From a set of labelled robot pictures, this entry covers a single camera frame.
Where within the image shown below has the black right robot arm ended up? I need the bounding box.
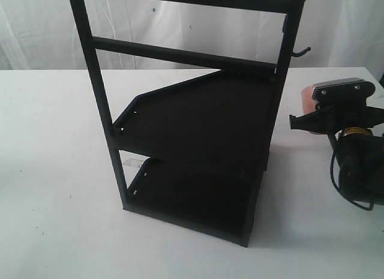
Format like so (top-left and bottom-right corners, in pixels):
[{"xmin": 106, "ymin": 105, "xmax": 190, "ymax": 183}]
[{"xmin": 289, "ymin": 100, "xmax": 383, "ymax": 211}]

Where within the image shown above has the wrist camera with heatsink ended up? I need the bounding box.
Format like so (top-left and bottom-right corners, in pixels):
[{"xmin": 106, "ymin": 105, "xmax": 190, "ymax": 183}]
[{"xmin": 311, "ymin": 77, "xmax": 376, "ymax": 107}]

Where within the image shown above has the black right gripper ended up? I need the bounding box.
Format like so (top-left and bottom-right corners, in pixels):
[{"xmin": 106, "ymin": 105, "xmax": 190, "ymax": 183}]
[{"xmin": 289, "ymin": 97, "xmax": 383, "ymax": 134}]

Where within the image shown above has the black metal shelf rack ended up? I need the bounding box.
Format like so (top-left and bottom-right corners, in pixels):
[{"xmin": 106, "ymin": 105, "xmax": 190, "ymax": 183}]
[{"xmin": 69, "ymin": 0, "xmax": 305, "ymax": 247}]

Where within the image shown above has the pink cup with label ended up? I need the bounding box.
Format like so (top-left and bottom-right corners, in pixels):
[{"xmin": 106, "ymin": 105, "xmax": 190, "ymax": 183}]
[{"xmin": 301, "ymin": 83, "xmax": 319, "ymax": 115}]

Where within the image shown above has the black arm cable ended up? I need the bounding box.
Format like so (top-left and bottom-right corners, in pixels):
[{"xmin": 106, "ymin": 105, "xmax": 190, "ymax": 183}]
[{"xmin": 329, "ymin": 134, "xmax": 376, "ymax": 211}]

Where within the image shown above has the clear tape strip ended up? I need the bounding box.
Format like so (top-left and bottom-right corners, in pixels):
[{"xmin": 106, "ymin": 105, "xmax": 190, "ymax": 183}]
[{"xmin": 122, "ymin": 158, "xmax": 144, "ymax": 168}]

